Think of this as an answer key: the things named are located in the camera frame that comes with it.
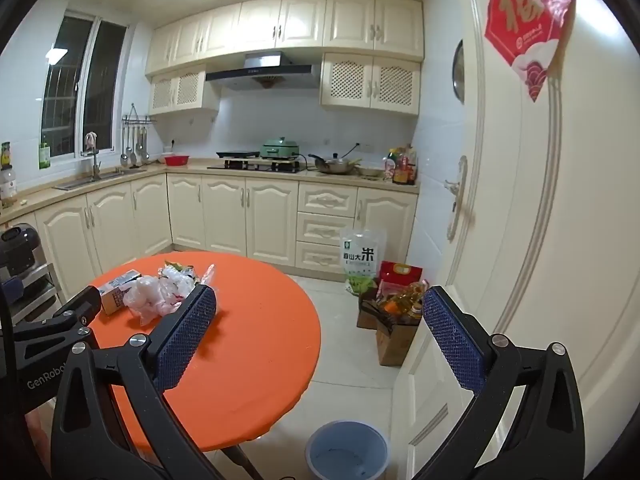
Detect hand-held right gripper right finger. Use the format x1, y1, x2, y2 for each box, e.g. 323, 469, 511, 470
414, 285, 587, 480

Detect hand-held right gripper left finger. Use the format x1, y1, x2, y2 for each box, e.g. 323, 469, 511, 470
50, 284, 223, 480

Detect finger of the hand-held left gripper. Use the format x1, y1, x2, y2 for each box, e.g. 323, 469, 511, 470
51, 285, 103, 334

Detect grey-blue plastic waste bin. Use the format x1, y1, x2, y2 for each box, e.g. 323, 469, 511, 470
305, 421, 390, 480

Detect small drink carton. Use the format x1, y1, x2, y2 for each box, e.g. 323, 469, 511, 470
96, 269, 142, 316

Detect metal storage rack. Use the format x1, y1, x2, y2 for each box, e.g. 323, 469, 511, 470
0, 260, 63, 326

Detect crumpled whitish plastic bag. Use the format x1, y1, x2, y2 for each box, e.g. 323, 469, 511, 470
122, 275, 198, 328

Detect yellow cooking oil bottle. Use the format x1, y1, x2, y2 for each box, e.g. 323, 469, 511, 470
385, 282, 430, 323

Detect large brown cardboard box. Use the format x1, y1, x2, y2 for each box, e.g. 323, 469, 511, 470
376, 305, 426, 368

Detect orange round table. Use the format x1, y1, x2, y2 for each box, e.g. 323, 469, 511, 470
82, 252, 322, 480

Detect patterned snack wrapper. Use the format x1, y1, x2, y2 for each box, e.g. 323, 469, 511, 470
159, 260, 201, 286

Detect small brown cardboard box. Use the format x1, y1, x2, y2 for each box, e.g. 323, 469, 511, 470
356, 290, 386, 331

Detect white green rice bag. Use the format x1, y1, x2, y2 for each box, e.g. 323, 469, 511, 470
340, 227, 388, 296

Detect steel kitchen sink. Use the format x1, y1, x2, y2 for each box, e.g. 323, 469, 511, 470
52, 167, 148, 192

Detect cream lower kitchen cabinets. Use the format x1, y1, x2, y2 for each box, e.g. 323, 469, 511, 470
0, 157, 421, 311

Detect cream kitchen cabinets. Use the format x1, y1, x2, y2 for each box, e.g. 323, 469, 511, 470
145, 0, 426, 118
0, 157, 421, 311

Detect white plastic bottle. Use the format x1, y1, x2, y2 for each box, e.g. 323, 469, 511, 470
0, 166, 18, 201

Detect cream panelled door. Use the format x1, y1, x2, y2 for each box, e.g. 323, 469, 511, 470
390, 0, 640, 480

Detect group of condiment bottles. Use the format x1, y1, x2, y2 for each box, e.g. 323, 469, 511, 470
382, 144, 419, 186

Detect black gas stove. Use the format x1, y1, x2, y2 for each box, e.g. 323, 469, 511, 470
206, 159, 307, 174

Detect green electric cooking pot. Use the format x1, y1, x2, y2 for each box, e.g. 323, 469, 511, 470
261, 136, 302, 161

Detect steel wok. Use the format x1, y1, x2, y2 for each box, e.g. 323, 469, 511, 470
307, 150, 362, 176

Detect kitchen window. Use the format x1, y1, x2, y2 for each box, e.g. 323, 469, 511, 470
40, 14, 130, 162

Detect black range hood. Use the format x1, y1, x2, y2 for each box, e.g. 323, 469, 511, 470
205, 51, 321, 92

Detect red door poster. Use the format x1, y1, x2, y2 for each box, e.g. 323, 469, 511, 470
484, 0, 578, 103

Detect cream upper kitchen cabinets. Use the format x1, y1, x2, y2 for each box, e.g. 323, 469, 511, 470
145, 0, 426, 118

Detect red handled food bag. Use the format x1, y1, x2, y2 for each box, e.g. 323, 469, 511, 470
377, 260, 423, 301

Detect metal door handle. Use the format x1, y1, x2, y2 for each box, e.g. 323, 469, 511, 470
444, 155, 469, 241

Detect wall rack with hanging utensils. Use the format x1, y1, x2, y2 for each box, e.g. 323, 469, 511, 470
120, 103, 156, 166

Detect dark round wall disc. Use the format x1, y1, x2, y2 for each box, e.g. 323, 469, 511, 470
452, 40, 466, 103

